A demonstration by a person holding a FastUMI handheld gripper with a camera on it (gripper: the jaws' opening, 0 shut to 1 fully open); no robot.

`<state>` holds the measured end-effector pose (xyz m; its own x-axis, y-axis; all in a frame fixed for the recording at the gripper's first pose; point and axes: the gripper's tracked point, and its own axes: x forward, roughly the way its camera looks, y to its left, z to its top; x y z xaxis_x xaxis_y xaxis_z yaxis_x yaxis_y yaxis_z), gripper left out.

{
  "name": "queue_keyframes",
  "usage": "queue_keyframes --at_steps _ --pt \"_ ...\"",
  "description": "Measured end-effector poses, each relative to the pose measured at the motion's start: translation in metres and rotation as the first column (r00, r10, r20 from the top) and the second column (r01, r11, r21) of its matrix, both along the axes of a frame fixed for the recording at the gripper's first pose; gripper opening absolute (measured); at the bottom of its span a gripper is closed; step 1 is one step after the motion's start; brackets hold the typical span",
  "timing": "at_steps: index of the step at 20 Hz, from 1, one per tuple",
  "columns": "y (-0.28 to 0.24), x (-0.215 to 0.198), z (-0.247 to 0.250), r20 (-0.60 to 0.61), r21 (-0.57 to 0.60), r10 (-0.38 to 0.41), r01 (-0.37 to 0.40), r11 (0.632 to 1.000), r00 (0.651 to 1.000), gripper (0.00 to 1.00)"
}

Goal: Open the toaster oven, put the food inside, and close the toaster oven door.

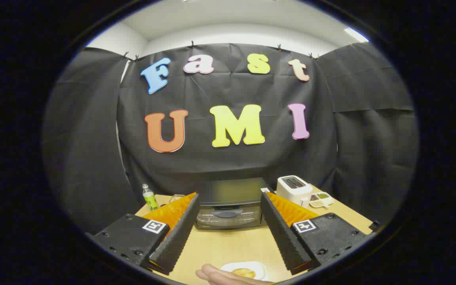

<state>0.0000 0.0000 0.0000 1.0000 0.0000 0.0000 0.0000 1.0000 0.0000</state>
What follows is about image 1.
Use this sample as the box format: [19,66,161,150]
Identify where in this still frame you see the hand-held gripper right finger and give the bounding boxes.
[260,192,369,276]

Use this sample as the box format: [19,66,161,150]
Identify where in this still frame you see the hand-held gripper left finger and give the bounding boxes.
[89,192,201,276]

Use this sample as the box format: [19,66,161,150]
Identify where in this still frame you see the round bread bun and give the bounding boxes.
[232,268,257,279]

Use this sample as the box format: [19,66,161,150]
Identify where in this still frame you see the black toaster oven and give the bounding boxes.
[194,177,271,230]

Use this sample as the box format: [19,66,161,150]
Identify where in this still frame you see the white pop-up toaster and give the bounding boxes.
[276,175,314,209]

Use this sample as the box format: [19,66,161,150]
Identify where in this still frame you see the white square plate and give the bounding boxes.
[220,261,267,282]

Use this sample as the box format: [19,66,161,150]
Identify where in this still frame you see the green label plastic bottle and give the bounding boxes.
[142,184,160,211]

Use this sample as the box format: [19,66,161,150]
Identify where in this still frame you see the small divided snack dish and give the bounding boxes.
[309,192,335,209]

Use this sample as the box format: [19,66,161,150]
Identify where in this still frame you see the ceiling light panel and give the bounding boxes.
[344,27,370,43]

